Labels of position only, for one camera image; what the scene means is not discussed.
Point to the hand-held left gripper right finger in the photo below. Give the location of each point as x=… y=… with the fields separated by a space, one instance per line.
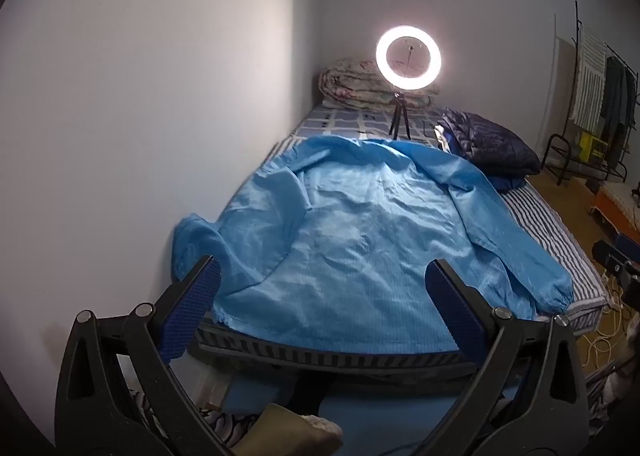
x=452 y=306

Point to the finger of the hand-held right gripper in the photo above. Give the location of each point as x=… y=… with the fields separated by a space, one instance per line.
x=607 y=251

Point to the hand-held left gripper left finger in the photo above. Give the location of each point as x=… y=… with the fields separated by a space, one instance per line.
x=195 y=306

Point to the light blue work jacket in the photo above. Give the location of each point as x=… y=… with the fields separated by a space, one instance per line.
x=350 y=246

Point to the dark hanging clothes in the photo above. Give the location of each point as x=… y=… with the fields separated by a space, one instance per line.
x=615 y=96

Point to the black clothes drying rack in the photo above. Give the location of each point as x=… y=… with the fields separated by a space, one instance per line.
x=576 y=36

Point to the orange mat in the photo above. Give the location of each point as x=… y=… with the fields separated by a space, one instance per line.
x=607 y=216

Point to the bed with striped sheet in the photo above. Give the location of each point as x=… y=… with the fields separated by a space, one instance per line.
x=540 y=221

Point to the yellow box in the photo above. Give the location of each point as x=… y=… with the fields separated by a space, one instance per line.
x=592 y=146

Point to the black metal floor rack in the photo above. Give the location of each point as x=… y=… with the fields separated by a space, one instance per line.
x=550 y=146

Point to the royal blue folded garment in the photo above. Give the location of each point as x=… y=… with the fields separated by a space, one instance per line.
x=505 y=183

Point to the black white striped cloth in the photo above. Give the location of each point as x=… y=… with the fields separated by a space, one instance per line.
x=220 y=428

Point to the olive slipper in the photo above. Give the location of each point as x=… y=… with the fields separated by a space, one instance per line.
x=280 y=428

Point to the navy puffer jacket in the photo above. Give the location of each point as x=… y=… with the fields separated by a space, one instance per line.
x=490 y=146

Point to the white folded garment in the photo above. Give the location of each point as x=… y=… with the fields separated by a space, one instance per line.
x=441 y=136

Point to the striped hanging towel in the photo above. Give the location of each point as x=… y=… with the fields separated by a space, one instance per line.
x=590 y=76

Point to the folded floral quilt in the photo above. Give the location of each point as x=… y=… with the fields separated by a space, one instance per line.
x=350 y=86

